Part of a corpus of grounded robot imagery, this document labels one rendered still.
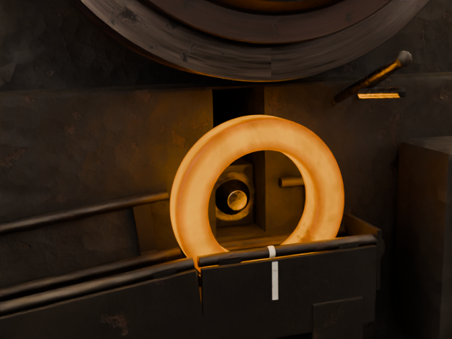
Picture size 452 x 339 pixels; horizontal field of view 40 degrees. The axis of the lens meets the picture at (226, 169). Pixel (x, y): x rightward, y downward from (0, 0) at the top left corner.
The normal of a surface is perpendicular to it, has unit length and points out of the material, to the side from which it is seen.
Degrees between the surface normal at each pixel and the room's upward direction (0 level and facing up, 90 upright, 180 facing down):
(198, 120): 90
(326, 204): 90
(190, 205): 90
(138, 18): 90
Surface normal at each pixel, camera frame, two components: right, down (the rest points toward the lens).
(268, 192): 0.30, 0.18
